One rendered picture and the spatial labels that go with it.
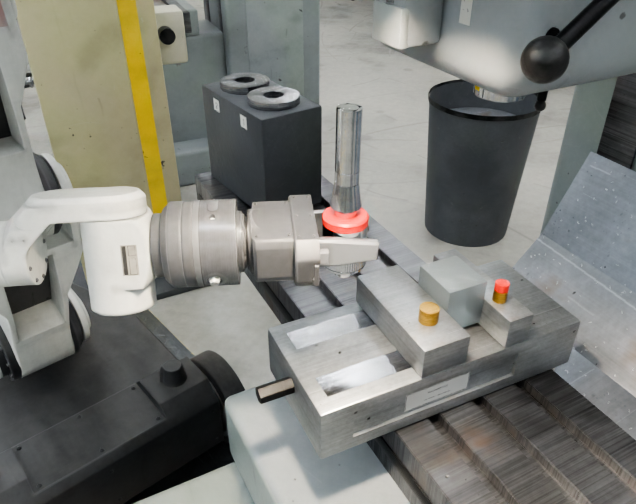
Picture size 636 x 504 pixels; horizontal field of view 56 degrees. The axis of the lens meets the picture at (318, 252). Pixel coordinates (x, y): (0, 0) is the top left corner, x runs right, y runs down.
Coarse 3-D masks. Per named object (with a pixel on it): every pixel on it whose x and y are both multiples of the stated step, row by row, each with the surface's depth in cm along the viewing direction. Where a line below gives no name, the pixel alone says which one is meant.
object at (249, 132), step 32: (224, 96) 105; (256, 96) 101; (288, 96) 101; (224, 128) 108; (256, 128) 98; (288, 128) 99; (320, 128) 103; (224, 160) 113; (256, 160) 102; (288, 160) 102; (320, 160) 107; (256, 192) 106; (288, 192) 106; (320, 192) 110
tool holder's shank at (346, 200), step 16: (336, 112) 55; (352, 112) 54; (336, 128) 56; (352, 128) 55; (336, 144) 57; (352, 144) 55; (336, 160) 57; (352, 160) 56; (336, 176) 58; (352, 176) 57; (336, 192) 58; (352, 192) 58; (336, 208) 59; (352, 208) 59
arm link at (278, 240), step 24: (192, 216) 57; (216, 216) 58; (240, 216) 59; (264, 216) 61; (288, 216) 61; (312, 216) 60; (192, 240) 57; (216, 240) 57; (240, 240) 58; (264, 240) 57; (288, 240) 57; (312, 240) 57; (216, 264) 57; (240, 264) 59; (264, 264) 58; (288, 264) 58; (312, 264) 57
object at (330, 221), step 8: (328, 208) 62; (360, 208) 62; (328, 216) 60; (336, 216) 60; (360, 216) 60; (368, 216) 61; (328, 224) 60; (336, 224) 59; (344, 224) 59; (352, 224) 59; (360, 224) 59; (336, 232) 60; (344, 232) 59; (352, 232) 59
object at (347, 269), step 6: (324, 228) 61; (366, 228) 61; (324, 234) 61; (330, 234) 60; (336, 234) 60; (342, 234) 59; (348, 234) 59; (354, 234) 60; (360, 234) 60; (366, 234) 61; (348, 264) 61; (354, 264) 62; (360, 264) 62; (330, 270) 62; (336, 270) 62; (342, 270) 62; (348, 270) 62; (354, 270) 62; (360, 270) 63
